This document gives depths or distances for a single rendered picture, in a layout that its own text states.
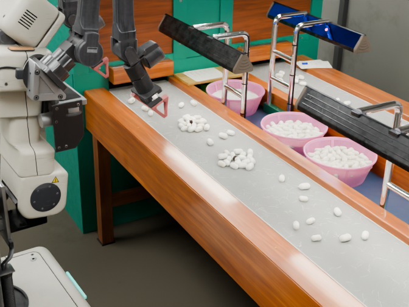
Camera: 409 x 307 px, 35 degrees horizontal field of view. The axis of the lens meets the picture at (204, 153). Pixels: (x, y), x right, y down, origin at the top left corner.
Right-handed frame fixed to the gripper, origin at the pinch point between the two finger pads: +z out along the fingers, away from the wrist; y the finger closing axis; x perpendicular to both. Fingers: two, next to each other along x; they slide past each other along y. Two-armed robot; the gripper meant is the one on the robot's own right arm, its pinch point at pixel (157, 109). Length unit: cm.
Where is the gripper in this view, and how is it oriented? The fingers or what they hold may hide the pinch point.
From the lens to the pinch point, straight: 212.2
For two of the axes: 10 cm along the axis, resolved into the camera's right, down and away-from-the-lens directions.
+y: -5.5, -3.8, 7.5
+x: -7.6, 6.0, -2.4
